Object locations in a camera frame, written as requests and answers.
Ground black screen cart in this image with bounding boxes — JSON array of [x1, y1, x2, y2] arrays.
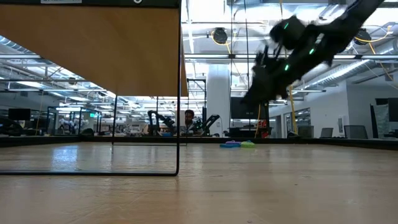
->
[[228, 119, 274, 139]]

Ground thick yellow cable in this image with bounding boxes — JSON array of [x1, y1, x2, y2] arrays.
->
[[279, 0, 299, 135]]

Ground wooden stand with black frame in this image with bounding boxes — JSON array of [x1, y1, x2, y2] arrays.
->
[[0, 0, 189, 177]]

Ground thin yellow cable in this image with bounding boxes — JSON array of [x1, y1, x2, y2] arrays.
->
[[210, 30, 261, 138]]

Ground black ceiling cable reel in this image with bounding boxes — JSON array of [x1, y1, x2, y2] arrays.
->
[[353, 27, 373, 47], [212, 27, 229, 45]]

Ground black hanging cable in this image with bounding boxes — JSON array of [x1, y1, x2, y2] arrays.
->
[[243, 0, 252, 138], [229, 0, 234, 138]]

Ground person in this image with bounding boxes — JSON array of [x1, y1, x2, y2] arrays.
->
[[180, 109, 197, 136]]

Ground small grey office chair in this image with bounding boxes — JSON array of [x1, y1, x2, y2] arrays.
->
[[320, 127, 335, 139]]

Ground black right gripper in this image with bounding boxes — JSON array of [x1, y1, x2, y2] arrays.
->
[[242, 43, 329, 106]]

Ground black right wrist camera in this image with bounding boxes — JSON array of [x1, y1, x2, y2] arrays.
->
[[269, 15, 308, 51]]

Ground wide grey office chair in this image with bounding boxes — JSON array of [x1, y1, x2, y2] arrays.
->
[[343, 124, 369, 139]]

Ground black large screen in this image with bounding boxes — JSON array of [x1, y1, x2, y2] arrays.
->
[[230, 96, 270, 120]]

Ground small black monitor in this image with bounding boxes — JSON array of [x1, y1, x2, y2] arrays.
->
[[7, 108, 32, 121]]

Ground black cell frame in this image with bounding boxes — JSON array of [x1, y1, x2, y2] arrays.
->
[[46, 105, 103, 136]]

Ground dark grey box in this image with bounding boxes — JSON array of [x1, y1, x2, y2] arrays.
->
[[297, 124, 315, 138]]

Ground black rack frame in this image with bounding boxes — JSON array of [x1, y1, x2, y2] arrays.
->
[[186, 78, 208, 137]]

